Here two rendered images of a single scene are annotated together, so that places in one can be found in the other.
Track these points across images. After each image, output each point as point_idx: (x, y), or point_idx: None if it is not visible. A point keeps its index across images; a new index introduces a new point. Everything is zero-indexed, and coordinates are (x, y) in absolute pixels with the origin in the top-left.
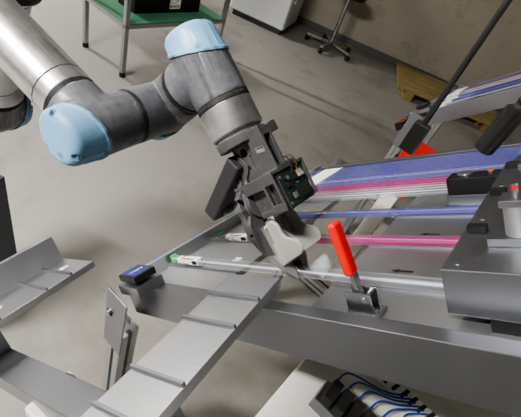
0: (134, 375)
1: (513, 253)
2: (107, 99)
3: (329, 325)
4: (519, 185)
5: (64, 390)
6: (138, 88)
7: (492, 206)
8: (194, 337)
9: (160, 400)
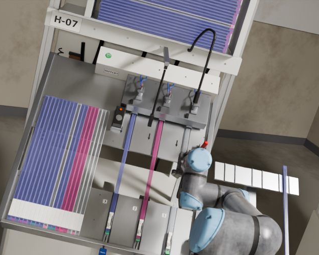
0: (253, 183)
1: (199, 111)
2: (229, 187)
3: None
4: (153, 103)
5: None
6: (213, 185)
7: (169, 111)
8: (240, 174)
9: (256, 172)
